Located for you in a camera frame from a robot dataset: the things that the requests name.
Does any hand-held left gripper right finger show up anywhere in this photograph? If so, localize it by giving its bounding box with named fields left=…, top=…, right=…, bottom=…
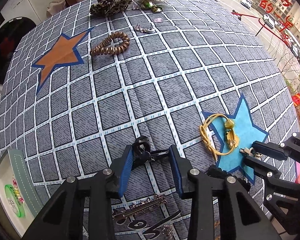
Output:
left=169, top=145, right=282, bottom=240

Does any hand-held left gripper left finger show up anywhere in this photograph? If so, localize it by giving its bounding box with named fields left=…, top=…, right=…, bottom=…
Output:
left=21, top=144, right=135, bottom=240

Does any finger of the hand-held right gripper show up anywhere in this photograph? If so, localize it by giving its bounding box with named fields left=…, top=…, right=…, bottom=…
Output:
left=244, top=156, right=300, bottom=237
left=251, top=131, right=300, bottom=161

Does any clear bead chain with clasp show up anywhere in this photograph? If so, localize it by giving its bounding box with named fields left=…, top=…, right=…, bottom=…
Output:
left=239, top=147, right=262, bottom=159

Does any black claw hair clip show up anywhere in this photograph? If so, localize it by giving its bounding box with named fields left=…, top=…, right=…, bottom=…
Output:
left=132, top=135, right=170, bottom=163

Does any black fuzzy snap hair clip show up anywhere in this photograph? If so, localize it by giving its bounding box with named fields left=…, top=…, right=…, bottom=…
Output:
left=206, top=165, right=252, bottom=188

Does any star-studded metal hair clip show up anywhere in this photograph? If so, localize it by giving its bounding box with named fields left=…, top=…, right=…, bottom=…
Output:
left=112, top=194, right=168, bottom=224

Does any yellow beaded hair tie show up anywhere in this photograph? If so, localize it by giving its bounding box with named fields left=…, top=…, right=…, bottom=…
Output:
left=199, top=114, right=240, bottom=162

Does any small silver charm chain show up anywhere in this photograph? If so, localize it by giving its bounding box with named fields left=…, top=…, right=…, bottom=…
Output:
left=162, top=225, right=174, bottom=238

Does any green translucent bracelet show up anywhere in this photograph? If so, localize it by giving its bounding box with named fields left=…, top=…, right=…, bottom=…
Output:
left=4, top=184, right=27, bottom=219

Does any grey cardboard box tray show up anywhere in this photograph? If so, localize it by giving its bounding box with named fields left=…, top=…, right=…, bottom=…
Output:
left=0, top=149, right=44, bottom=238

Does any grey grid star-print cloth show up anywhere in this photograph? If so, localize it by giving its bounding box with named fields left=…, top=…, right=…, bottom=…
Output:
left=0, top=0, right=300, bottom=240

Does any red window decal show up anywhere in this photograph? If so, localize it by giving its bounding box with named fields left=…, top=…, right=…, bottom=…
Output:
left=215, top=0, right=294, bottom=43

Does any leopard print scrunchie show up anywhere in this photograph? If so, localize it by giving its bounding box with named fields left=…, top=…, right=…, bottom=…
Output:
left=89, top=0, right=133, bottom=16

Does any green shiny hair clip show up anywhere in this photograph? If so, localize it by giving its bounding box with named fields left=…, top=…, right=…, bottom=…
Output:
left=140, top=0, right=163, bottom=13

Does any white washing machine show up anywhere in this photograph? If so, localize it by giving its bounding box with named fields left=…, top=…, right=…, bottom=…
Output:
left=0, top=0, right=53, bottom=110

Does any brown spiral hair tie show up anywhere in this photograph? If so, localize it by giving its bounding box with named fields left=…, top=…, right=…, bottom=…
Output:
left=90, top=32, right=130, bottom=57

